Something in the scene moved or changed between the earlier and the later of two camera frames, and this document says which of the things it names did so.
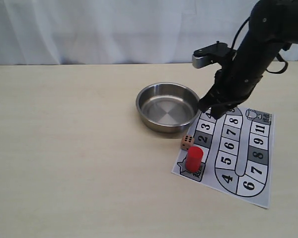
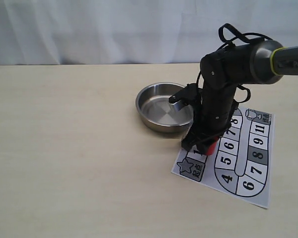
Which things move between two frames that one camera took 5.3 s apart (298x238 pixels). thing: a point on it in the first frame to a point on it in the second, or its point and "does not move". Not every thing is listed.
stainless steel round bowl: [168, 107] does not move
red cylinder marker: [194, 158] to [211, 148]
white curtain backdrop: [36, 32] does not move
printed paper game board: [237, 153] does not move
